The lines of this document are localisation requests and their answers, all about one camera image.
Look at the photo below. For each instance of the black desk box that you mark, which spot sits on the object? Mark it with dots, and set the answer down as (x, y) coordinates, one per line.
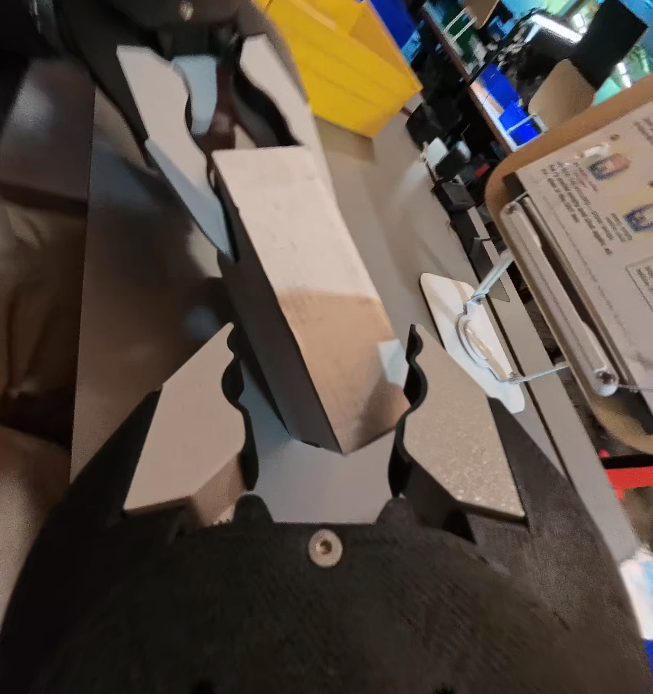
(453, 195)

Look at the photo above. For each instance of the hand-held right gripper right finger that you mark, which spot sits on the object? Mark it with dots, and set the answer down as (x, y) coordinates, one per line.
(456, 439)

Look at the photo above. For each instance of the black monitor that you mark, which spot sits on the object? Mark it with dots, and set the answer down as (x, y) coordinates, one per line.
(608, 38)

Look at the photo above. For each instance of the printed instruction sheet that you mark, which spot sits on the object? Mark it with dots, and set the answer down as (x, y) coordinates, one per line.
(619, 244)

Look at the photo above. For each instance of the grey desk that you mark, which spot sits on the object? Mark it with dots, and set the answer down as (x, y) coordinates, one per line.
(142, 282)

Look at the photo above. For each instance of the background document stand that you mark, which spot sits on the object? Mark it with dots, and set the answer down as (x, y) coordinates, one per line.
(562, 97)

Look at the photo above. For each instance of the yellow plastic bin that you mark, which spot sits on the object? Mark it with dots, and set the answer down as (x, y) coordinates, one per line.
(348, 59)

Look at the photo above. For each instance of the person's leg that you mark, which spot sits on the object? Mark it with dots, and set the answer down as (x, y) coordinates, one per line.
(17, 434)

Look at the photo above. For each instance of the person's left hand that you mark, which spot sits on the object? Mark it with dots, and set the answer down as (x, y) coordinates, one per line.
(223, 103)

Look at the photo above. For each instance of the black power adapter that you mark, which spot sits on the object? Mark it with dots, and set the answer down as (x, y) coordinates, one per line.
(421, 124)

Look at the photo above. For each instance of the white cardboard mailer box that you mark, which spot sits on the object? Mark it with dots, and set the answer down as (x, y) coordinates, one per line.
(304, 271)

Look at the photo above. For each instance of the white blue paper envelope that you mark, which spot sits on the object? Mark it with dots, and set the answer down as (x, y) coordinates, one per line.
(649, 596)

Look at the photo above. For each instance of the black charger red label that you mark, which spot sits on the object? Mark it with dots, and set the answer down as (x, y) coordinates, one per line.
(456, 157)

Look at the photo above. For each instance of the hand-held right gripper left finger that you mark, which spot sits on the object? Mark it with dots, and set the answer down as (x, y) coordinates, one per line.
(191, 439)

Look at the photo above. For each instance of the red tape strip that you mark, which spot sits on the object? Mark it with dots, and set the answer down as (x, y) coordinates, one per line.
(638, 477)

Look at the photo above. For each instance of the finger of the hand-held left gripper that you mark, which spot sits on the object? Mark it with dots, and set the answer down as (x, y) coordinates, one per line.
(283, 92)
(169, 135)

